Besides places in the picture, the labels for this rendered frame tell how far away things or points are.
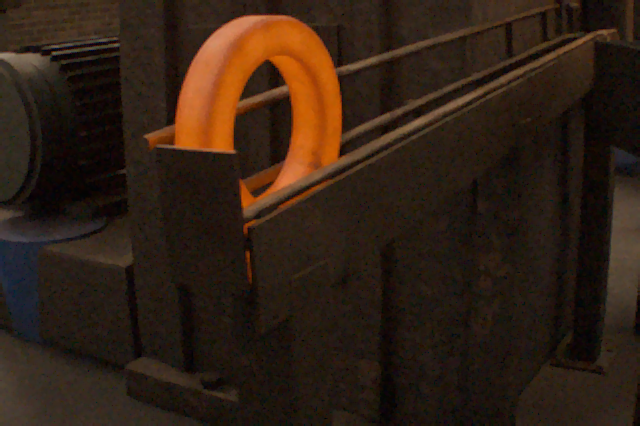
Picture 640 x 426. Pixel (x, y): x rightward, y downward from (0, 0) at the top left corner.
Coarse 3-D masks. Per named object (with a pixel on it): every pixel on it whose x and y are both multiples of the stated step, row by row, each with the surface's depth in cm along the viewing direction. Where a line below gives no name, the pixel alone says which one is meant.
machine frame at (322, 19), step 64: (128, 0) 154; (192, 0) 146; (256, 0) 136; (320, 0) 133; (384, 0) 127; (448, 0) 122; (512, 0) 136; (576, 0) 172; (128, 64) 157; (448, 64) 125; (128, 128) 161; (256, 128) 141; (384, 128) 131; (576, 128) 180; (128, 192) 164; (256, 192) 144; (576, 192) 185; (384, 256) 136; (448, 256) 132; (576, 256) 192; (192, 320) 163; (384, 320) 138; (448, 320) 134; (128, 384) 169; (192, 384) 160; (384, 384) 142; (448, 384) 137
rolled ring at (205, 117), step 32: (224, 32) 65; (256, 32) 65; (288, 32) 68; (192, 64) 63; (224, 64) 62; (256, 64) 65; (288, 64) 71; (320, 64) 72; (192, 96) 62; (224, 96) 62; (320, 96) 73; (192, 128) 62; (224, 128) 63; (320, 128) 74; (288, 160) 75; (320, 160) 74
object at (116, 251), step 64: (0, 64) 192; (64, 64) 200; (0, 128) 193; (64, 128) 196; (0, 192) 199; (64, 192) 222; (64, 256) 184; (128, 256) 179; (0, 320) 203; (64, 320) 189; (128, 320) 178
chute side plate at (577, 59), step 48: (528, 96) 114; (576, 96) 137; (432, 144) 87; (480, 144) 99; (336, 192) 71; (384, 192) 79; (432, 192) 88; (288, 240) 66; (336, 240) 72; (384, 240) 80; (288, 288) 67
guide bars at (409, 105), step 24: (480, 24) 121; (408, 48) 101; (432, 48) 107; (336, 72) 87; (360, 72) 92; (480, 72) 117; (264, 96) 77; (288, 96) 80; (408, 96) 103; (432, 96) 103; (384, 120) 92; (144, 144) 65; (168, 144) 67
